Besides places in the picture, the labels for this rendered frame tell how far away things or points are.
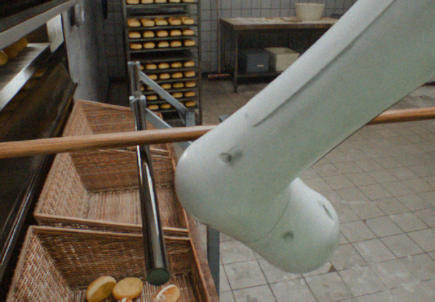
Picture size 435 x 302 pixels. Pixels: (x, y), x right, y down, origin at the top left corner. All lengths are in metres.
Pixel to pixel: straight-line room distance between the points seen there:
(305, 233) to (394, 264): 2.01
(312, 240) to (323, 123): 0.16
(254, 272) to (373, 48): 1.95
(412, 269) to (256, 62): 3.69
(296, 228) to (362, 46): 0.21
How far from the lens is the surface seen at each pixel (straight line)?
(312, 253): 0.47
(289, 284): 2.17
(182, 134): 0.77
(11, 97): 1.24
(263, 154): 0.37
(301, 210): 0.45
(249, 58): 5.35
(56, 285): 1.25
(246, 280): 2.17
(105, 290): 1.27
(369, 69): 0.34
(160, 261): 0.50
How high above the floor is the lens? 1.50
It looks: 23 degrees down
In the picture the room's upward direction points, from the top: straight up
